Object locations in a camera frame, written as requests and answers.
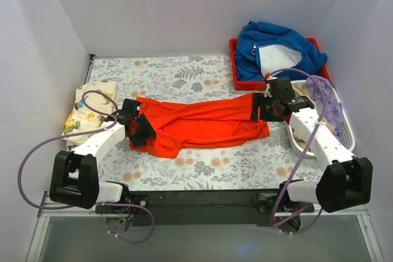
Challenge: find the orange t shirt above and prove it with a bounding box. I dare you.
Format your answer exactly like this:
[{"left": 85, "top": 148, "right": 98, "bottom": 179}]
[{"left": 130, "top": 93, "right": 270, "bottom": 158}]

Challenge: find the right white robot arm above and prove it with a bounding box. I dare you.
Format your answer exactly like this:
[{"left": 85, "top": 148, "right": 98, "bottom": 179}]
[{"left": 251, "top": 77, "right": 373, "bottom": 213}]

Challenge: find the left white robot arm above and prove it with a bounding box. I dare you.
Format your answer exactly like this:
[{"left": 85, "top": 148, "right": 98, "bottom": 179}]
[{"left": 49, "top": 99, "right": 156, "bottom": 213}]

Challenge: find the beige garment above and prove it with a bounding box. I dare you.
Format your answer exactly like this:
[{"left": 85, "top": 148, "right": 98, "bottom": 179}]
[{"left": 292, "top": 83, "right": 316, "bottom": 150}]

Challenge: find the dinosaur print folded cloth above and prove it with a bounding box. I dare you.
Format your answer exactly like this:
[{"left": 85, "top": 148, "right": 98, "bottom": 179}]
[{"left": 63, "top": 80, "right": 117, "bottom": 135}]

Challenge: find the purple garment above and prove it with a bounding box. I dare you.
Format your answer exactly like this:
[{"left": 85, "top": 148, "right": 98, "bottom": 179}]
[{"left": 305, "top": 75, "right": 344, "bottom": 138}]

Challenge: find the blue zip jacket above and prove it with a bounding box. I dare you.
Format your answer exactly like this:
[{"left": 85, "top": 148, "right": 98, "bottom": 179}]
[{"left": 233, "top": 21, "right": 327, "bottom": 81}]

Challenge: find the white laundry basket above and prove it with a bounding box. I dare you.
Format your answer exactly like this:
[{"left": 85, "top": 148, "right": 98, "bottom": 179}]
[{"left": 286, "top": 80, "right": 356, "bottom": 158}]

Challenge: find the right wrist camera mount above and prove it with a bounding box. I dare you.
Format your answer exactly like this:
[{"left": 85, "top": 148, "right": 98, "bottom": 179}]
[{"left": 264, "top": 72, "right": 276, "bottom": 90}]

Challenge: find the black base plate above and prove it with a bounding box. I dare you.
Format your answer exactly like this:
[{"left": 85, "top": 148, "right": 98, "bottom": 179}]
[{"left": 95, "top": 190, "right": 316, "bottom": 228}]

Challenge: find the aluminium frame rail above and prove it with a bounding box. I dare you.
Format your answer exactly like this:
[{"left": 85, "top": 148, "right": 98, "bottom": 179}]
[{"left": 27, "top": 196, "right": 383, "bottom": 261}]

